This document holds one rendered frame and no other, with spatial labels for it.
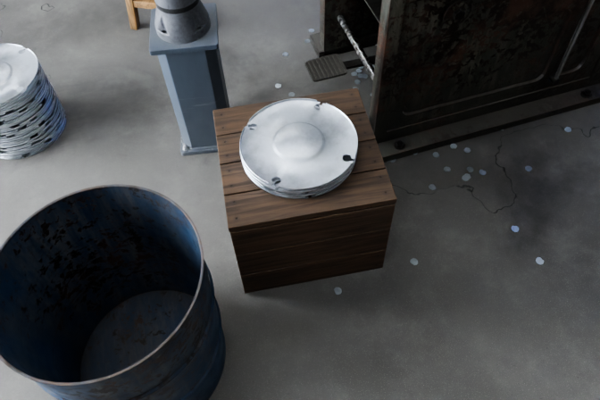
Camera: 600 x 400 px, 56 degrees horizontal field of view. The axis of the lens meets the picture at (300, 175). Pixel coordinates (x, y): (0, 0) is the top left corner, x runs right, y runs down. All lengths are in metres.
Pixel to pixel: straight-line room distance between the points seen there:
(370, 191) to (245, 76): 0.93
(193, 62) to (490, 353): 1.11
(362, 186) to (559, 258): 0.68
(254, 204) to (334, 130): 0.28
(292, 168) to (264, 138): 0.12
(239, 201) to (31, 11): 1.60
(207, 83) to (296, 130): 0.38
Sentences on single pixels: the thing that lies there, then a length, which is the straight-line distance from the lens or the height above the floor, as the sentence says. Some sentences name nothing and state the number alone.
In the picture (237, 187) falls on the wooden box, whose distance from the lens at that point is 1.35.
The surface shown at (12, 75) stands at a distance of 2.00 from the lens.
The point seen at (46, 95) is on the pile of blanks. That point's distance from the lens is 2.01.
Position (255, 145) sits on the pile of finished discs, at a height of 0.39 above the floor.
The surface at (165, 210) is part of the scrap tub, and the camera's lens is 1.26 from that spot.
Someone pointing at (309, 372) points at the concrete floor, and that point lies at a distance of 1.51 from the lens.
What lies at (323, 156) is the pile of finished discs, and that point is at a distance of 1.35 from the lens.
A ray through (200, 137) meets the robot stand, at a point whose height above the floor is 0.07.
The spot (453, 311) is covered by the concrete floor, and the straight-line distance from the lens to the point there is 1.61.
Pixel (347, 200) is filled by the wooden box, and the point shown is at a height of 0.35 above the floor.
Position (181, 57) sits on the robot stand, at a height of 0.41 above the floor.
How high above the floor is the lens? 1.45
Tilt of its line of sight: 53 degrees down
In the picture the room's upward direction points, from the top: 2 degrees counter-clockwise
